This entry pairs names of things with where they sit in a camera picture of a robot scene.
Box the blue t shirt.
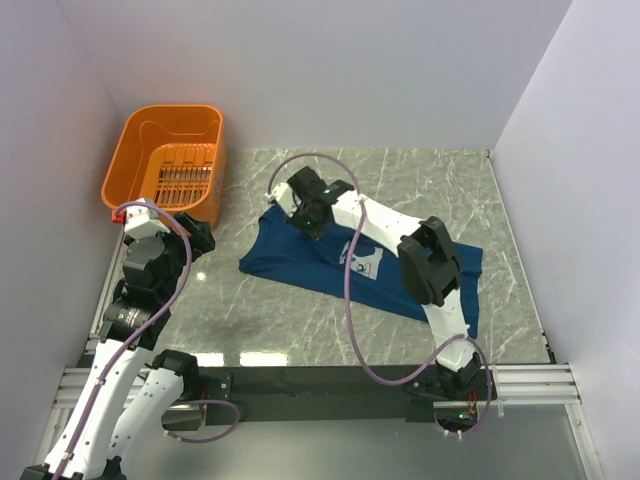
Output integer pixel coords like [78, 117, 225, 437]
[238, 204, 485, 337]

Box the orange plastic basket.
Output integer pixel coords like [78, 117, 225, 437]
[101, 104, 227, 226]

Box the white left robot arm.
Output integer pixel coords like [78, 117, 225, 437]
[22, 202, 215, 479]

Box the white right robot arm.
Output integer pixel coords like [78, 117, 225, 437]
[270, 167, 481, 400]

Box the black base beam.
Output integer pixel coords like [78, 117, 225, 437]
[177, 365, 497, 423]

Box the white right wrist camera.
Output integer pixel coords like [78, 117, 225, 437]
[265, 182, 298, 217]

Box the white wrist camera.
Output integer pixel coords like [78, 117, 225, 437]
[265, 182, 298, 217]
[112, 206, 169, 240]

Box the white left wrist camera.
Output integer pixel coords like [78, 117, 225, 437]
[112, 206, 169, 240]

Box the aluminium frame rail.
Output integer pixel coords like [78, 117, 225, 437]
[492, 364, 581, 406]

